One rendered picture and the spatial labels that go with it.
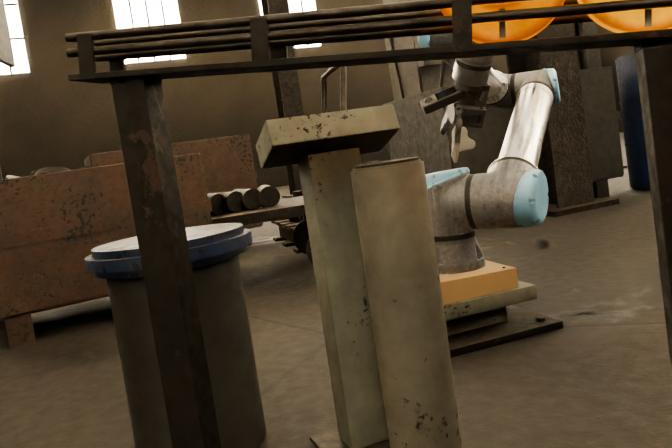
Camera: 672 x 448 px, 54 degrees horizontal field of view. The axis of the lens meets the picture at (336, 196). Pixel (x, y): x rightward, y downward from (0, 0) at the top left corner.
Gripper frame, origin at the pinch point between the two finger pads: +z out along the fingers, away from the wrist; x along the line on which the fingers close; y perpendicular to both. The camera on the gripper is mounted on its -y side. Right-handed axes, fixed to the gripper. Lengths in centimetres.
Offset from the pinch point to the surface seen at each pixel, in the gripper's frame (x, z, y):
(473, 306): -30.6, 28.7, 5.9
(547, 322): -32, 33, 27
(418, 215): -69, -27, -26
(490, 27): -79, -61, -25
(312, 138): -53, -31, -42
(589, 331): -38, 30, 35
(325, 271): -62, -9, -38
